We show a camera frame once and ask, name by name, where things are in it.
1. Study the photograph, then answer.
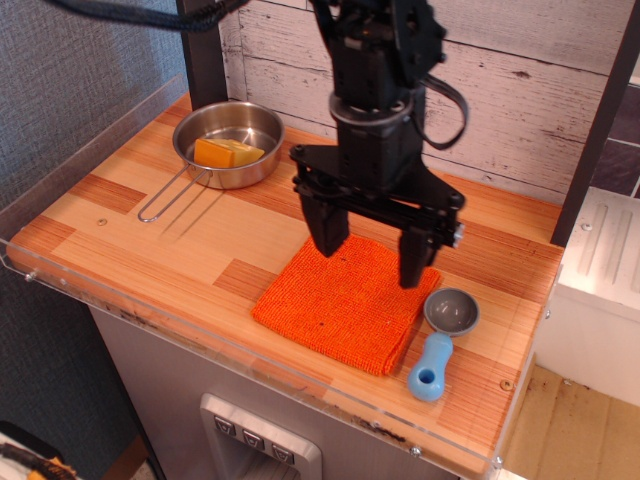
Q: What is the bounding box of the black and yellow object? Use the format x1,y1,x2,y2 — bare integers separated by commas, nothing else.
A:
1,420,78,480

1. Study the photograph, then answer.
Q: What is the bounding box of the dark left vertical post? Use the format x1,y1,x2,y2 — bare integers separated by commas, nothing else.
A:
176,0,228,110

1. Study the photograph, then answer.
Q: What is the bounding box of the silver dispenser panel with buttons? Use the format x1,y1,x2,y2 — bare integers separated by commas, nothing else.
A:
200,393,323,479

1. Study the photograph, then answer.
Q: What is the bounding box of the orange knitted cloth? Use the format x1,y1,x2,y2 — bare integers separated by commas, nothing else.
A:
252,235,442,376

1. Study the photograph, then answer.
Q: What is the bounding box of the blue spoon with grey bowl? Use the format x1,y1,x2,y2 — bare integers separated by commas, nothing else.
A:
407,288,480,402

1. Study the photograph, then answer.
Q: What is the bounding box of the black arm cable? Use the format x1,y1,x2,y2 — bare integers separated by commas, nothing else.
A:
44,0,251,32

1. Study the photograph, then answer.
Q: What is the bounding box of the dark vertical post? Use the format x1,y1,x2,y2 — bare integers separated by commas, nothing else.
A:
176,0,228,110
551,1,639,247

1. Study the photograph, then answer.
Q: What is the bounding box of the white toy appliance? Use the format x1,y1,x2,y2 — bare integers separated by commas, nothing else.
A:
534,188,639,405

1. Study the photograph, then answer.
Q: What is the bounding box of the grey toy fridge cabinet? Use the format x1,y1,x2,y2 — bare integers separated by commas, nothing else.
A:
90,308,453,479

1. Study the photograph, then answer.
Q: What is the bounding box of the dark right vertical post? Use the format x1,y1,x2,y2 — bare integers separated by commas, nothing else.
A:
551,1,639,247

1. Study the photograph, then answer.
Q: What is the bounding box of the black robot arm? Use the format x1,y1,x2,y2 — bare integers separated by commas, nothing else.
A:
290,1,468,289

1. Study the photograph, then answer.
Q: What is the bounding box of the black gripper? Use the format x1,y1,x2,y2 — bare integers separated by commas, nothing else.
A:
290,105,465,289

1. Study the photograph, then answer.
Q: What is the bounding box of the yellow cheese wedge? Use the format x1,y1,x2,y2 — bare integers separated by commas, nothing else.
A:
194,138,264,168

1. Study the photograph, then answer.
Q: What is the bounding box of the steel pan with wire handle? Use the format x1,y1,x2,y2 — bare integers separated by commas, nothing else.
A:
138,101,285,223

